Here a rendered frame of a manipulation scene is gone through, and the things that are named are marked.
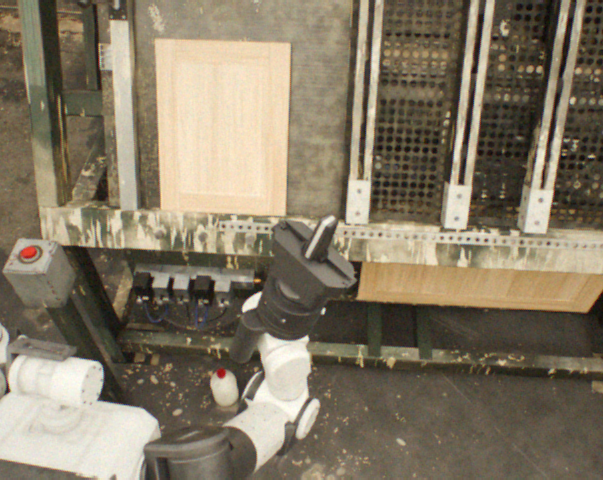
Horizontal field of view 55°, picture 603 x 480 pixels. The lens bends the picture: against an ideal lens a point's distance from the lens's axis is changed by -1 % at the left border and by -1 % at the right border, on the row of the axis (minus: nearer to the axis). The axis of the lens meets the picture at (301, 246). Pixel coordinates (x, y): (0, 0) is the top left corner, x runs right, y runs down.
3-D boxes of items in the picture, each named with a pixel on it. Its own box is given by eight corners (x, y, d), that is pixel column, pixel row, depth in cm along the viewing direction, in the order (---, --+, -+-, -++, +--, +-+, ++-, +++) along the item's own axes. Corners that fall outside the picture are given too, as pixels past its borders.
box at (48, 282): (25, 307, 167) (0, 270, 153) (40, 275, 175) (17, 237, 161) (65, 310, 167) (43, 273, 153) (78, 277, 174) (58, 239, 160)
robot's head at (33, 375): (85, 431, 80) (77, 382, 76) (18, 418, 81) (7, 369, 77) (107, 399, 86) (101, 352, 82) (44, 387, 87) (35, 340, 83)
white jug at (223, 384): (212, 406, 227) (205, 384, 212) (216, 383, 233) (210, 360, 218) (237, 408, 227) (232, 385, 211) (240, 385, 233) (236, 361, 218)
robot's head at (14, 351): (57, 412, 78) (57, 360, 77) (0, 401, 79) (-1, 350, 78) (81, 391, 84) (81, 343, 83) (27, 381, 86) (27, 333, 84)
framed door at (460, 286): (357, 295, 231) (357, 299, 229) (370, 199, 188) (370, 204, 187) (585, 308, 227) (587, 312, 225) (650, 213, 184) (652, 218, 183)
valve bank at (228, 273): (128, 328, 184) (109, 285, 165) (139, 292, 193) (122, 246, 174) (284, 338, 182) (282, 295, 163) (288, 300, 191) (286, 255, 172)
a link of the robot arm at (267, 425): (303, 449, 111) (256, 498, 90) (246, 418, 115) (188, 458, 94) (324, 396, 109) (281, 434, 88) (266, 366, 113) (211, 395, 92)
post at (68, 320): (105, 406, 227) (39, 300, 169) (110, 392, 231) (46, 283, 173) (120, 407, 227) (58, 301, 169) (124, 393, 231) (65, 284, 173)
